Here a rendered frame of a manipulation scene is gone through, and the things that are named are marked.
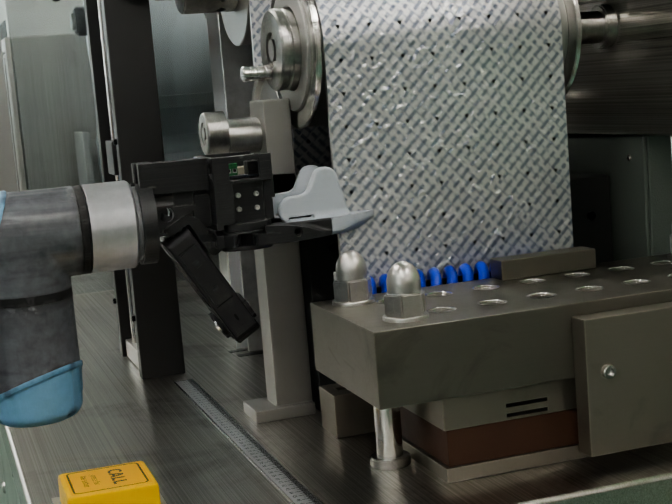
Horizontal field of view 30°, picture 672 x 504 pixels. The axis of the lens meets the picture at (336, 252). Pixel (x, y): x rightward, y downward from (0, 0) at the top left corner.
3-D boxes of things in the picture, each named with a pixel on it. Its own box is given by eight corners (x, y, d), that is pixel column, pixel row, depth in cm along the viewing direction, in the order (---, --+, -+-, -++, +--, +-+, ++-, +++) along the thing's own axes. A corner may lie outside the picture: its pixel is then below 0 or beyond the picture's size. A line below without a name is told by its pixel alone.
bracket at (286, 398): (239, 414, 124) (210, 104, 120) (301, 404, 126) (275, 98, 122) (252, 425, 120) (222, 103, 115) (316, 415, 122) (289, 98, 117)
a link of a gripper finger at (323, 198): (380, 161, 110) (278, 172, 107) (385, 228, 111) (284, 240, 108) (368, 160, 113) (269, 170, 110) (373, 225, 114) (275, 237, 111)
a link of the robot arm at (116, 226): (96, 278, 103) (84, 267, 110) (152, 271, 104) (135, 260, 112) (86, 187, 102) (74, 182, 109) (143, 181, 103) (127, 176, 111)
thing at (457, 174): (342, 300, 114) (326, 96, 111) (572, 269, 121) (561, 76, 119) (344, 301, 113) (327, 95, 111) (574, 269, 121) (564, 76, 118)
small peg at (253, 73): (243, 69, 115) (243, 84, 115) (273, 67, 115) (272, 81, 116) (239, 64, 116) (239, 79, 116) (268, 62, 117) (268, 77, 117)
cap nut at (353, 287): (326, 302, 108) (322, 250, 107) (366, 297, 109) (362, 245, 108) (340, 308, 104) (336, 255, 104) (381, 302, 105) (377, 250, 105)
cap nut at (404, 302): (376, 317, 99) (371, 261, 98) (418, 311, 100) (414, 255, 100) (392, 324, 96) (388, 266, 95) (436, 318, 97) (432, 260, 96)
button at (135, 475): (60, 502, 101) (56, 473, 101) (146, 487, 103) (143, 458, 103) (70, 529, 94) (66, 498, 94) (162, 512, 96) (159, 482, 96)
